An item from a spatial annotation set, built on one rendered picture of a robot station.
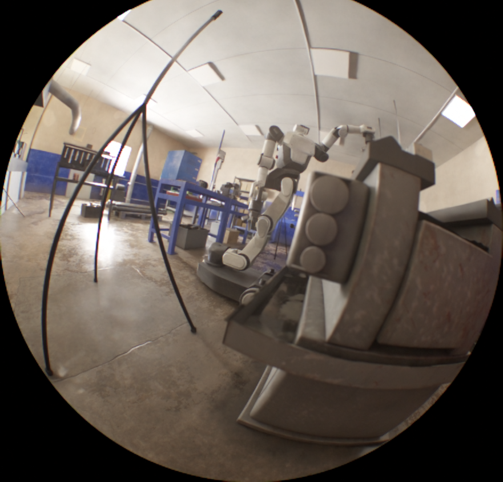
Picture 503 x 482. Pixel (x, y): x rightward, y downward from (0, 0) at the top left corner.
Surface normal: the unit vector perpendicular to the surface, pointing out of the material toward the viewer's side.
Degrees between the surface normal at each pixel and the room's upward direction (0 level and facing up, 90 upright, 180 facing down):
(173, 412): 0
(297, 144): 90
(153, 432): 0
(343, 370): 90
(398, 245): 90
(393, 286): 90
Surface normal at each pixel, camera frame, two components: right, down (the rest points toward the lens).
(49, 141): 0.89, 0.26
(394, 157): -0.37, -0.02
